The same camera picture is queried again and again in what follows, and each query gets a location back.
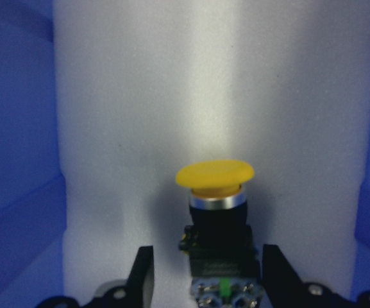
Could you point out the blue right plastic bin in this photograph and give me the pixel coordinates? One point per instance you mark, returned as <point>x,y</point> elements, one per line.
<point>33,191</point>

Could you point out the white foam pad right bin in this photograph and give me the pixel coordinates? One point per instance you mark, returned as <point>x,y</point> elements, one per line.
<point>147,87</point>

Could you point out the yellow push button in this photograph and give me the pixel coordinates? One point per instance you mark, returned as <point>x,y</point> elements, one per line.
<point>219,243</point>

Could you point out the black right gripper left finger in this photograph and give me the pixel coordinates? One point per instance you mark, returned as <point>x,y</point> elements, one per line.
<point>141,280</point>

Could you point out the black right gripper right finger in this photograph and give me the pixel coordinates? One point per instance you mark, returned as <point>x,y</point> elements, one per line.
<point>282,284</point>

